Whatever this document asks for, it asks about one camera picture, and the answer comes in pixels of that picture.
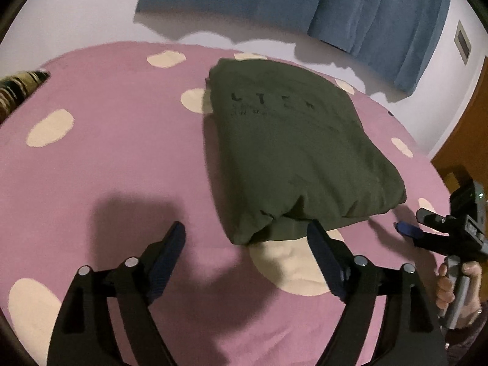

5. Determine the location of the dark olive green jacket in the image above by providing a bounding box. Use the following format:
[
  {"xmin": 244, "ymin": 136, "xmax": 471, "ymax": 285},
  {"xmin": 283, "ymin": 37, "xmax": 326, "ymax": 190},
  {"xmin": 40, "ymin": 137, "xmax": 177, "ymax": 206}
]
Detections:
[{"xmin": 207, "ymin": 59, "xmax": 407, "ymax": 246}]

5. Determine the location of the person's right hand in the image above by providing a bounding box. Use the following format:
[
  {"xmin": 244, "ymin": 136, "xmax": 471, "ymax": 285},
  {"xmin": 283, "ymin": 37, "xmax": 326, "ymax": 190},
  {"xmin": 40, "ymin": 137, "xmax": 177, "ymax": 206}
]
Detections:
[{"xmin": 434, "ymin": 260, "xmax": 488, "ymax": 331}]

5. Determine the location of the brown wooden door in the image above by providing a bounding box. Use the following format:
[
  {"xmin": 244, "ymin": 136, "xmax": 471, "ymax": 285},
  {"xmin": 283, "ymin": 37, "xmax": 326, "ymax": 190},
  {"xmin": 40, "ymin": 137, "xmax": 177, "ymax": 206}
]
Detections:
[{"xmin": 432, "ymin": 58, "xmax": 487, "ymax": 192}]

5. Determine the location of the pink bedsheet with cream dots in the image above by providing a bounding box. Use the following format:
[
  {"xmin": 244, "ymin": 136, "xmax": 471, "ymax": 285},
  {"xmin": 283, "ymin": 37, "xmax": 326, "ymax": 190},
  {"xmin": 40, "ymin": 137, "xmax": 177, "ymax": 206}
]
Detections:
[{"xmin": 0, "ymin": 40, "xmax": 453, "ymax": 366}]

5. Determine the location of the blue curtain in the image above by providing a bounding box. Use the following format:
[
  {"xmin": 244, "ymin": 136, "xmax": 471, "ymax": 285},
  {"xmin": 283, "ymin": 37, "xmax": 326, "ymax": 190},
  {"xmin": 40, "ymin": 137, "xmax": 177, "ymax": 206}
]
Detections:
[{"xmin": 136, "ymin": 0, "xmax": 451, "ymax": 93}]

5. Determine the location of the brown striped pillow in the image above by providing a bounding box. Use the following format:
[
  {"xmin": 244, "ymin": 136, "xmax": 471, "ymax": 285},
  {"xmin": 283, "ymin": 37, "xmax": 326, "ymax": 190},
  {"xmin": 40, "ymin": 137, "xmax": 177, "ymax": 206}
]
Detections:
[{"xmin": 0, "ymin": 70, "xmax": 50, "ymax": 124}]

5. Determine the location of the grey wall switch plate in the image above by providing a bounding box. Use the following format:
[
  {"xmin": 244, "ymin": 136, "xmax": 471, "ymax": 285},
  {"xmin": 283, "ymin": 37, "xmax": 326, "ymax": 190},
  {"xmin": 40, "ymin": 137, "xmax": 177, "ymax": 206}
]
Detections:
[{"xmin": 454, "ymin": 22, "xmax": 472, "ymax": 65}]

